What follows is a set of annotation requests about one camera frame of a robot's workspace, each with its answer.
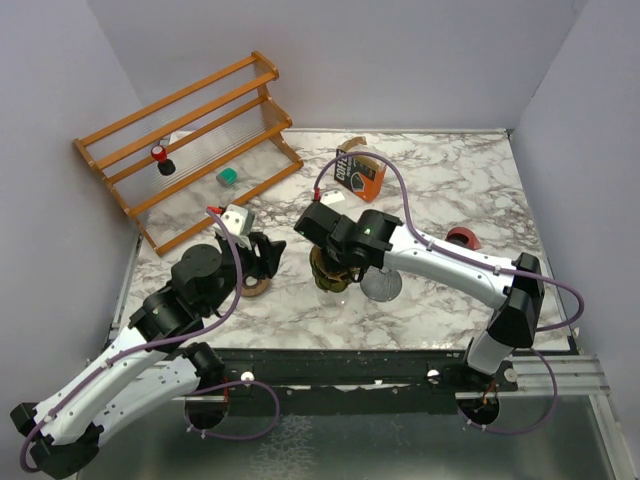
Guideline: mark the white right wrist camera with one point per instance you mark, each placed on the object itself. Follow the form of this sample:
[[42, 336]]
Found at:
[[332, 197]]

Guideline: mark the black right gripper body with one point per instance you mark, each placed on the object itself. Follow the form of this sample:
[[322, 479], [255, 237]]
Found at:
[[337, 250]]

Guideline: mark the olive green glass dripper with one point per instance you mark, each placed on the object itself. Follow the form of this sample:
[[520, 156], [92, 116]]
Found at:
[[335, 286]]

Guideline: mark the clear glass server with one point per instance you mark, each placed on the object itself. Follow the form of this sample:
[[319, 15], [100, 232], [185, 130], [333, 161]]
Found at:
[[329, 299]]

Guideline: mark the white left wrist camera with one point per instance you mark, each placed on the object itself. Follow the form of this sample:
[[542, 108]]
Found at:
[[234, 222]]

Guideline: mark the orange wooden shelf rack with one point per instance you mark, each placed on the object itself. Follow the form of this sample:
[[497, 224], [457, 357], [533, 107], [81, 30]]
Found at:
[[227, 119]]

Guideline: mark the green small block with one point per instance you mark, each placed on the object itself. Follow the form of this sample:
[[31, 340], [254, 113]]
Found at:
[[227, 177]]

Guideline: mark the brown paper coffee filter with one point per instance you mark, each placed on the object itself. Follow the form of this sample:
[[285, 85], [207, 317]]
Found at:
[[325, 266]]

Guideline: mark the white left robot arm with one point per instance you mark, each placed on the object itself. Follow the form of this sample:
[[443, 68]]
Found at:
[[154, 359]]

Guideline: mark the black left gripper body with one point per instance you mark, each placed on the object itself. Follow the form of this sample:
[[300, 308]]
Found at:
[[249, 258]]

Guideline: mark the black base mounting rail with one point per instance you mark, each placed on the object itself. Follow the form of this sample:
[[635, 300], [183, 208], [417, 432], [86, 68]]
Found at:
[[252, 382]]

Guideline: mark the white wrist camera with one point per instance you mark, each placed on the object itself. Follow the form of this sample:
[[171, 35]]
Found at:
[[332, 197], [234, 222]]

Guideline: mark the red black stamp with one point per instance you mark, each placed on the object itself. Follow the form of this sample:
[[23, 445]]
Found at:
[[165, 165]]

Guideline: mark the brown filters in box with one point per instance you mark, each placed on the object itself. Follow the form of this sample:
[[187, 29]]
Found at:
[[358, 144]]

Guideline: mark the grey carafe with red lid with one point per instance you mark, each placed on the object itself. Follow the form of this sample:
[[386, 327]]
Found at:
[[463, 237]]

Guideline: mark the round wooden dripper base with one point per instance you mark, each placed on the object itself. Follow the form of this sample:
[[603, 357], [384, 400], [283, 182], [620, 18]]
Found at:
[[253, 287]]

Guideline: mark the orange coffee filter box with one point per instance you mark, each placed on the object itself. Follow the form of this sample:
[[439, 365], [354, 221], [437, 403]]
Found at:
[[362, 175]]

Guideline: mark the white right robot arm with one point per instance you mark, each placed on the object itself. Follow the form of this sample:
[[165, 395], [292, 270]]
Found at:
[[511, 288]]

